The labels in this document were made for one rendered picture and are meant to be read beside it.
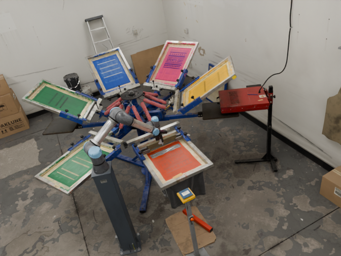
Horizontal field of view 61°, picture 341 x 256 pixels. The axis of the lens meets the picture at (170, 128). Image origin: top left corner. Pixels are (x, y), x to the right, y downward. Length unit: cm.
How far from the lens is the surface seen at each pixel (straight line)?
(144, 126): 286
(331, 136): 405
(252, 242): 356
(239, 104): 364
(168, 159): 313
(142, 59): 731
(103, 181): 288
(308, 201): 402
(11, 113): 676
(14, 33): 678
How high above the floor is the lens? 293
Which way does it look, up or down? 33 degrees down
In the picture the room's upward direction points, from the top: 11 degrees counter-clockwise
